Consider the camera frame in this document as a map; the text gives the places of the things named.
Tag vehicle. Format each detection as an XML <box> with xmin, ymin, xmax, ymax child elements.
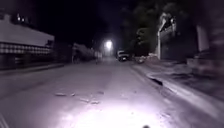
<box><xmin>116</xmin><ymin>49</ymin><xmax>131</xmax><ymax>63</ymax></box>

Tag street lamp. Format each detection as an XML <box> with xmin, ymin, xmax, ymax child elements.
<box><xmin>103</xmin><ymin>39</ymin><xmax>115</xmax><ymax>51</ymax></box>

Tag grey asphalt road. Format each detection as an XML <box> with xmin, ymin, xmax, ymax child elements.
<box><xmin>0</xmin><ymin>56</ymin><xmax>224</xmax><ymax>128</ymax></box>

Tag dark trees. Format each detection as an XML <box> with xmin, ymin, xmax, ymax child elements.
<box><xmin>120</xmin><ymin>0</ymin><xmax>201</xmax><ymax>58</ymax></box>

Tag grey pavement with kerb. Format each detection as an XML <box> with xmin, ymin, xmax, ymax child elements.
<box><xmin>131</xmin><ymin>59</ymin><xmax>224</xmax><ymax>112</ymax></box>

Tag white walled building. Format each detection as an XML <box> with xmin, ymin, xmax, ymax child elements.
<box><xmin>0</xmin><ymin>13</ymin><xmax>56</xmax><ymax>70</ymax></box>

